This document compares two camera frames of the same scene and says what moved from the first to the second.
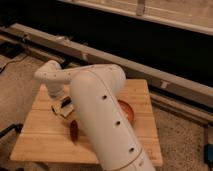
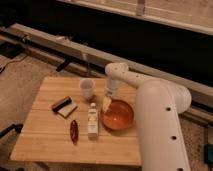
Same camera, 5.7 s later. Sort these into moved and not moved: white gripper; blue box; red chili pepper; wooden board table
Moved: white gripper
Not moved: wooden board table; red chili pepper; blue box
